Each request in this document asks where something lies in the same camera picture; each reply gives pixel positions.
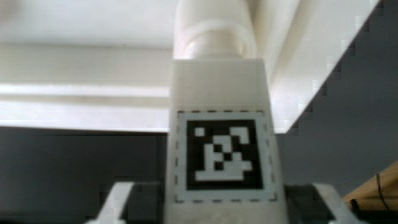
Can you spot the white square tabletop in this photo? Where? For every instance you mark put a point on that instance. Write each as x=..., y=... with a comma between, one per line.
x=88, y=50

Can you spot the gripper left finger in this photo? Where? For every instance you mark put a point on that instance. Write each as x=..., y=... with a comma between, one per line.
x=127, y=203

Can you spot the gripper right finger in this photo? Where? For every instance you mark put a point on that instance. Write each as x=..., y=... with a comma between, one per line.
x=317, y=206

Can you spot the white leg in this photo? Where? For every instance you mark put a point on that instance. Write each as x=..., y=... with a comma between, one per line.
x=225, y=181

